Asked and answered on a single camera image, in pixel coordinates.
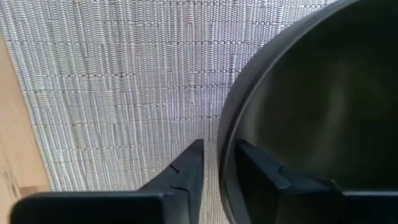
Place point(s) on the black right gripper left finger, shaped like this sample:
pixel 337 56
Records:
pixel 183 183

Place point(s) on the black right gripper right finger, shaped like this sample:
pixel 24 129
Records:
pixel 264 174

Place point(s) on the grey woven placemat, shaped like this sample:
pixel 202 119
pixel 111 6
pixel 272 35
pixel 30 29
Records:
pixel 124 93

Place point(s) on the dark grey bowl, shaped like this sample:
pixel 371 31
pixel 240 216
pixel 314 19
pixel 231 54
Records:
pixel 320 77

